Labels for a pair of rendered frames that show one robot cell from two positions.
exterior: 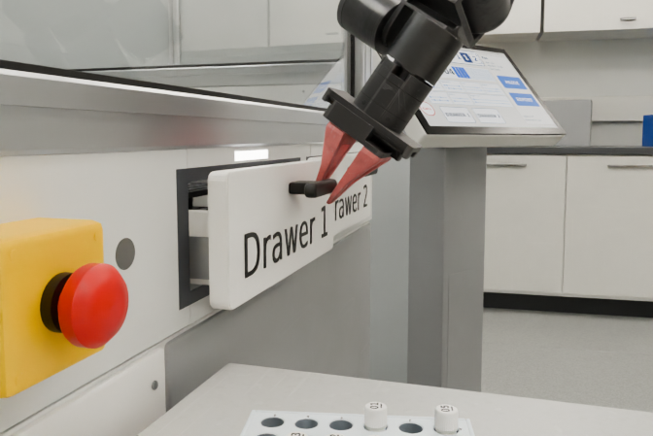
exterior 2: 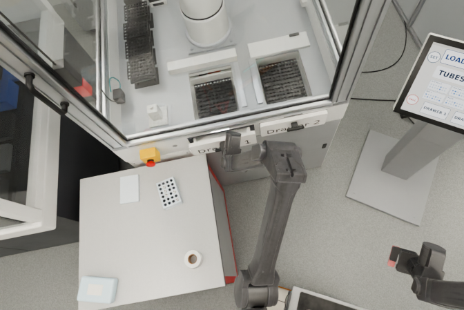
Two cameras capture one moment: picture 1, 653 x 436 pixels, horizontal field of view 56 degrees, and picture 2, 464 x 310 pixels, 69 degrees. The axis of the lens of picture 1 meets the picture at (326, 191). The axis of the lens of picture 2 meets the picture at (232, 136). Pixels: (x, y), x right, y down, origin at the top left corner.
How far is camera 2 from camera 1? 1.49 m
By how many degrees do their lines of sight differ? 81
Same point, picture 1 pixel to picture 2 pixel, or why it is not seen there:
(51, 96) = (152, 141)
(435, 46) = not seen: hidden behind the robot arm
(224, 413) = (187, 166)
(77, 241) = (150, 157)
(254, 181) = (200, 146)
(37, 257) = (145, 159)
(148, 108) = (175, 136)
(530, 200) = not seen: outside the picture
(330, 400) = (197, 177)
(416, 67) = not seen: hidden behind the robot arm
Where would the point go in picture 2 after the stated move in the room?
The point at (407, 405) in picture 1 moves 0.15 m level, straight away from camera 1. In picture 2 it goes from (201, 188) to (232, 177)
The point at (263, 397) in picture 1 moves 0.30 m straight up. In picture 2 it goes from (195, 167) to (177, 144)
